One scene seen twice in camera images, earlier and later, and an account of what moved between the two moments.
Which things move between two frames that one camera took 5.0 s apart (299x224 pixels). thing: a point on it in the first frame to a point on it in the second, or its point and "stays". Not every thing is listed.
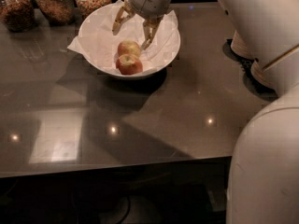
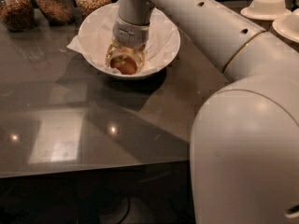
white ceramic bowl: x=120 y=52 stays
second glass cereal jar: x=55 y=4 stays
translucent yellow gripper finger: x=125 y=13 to x=114 y=48
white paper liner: x=99 y=43 stays
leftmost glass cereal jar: x=17 y=8 stays
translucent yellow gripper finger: x=149 y=27 to x=138 y=55
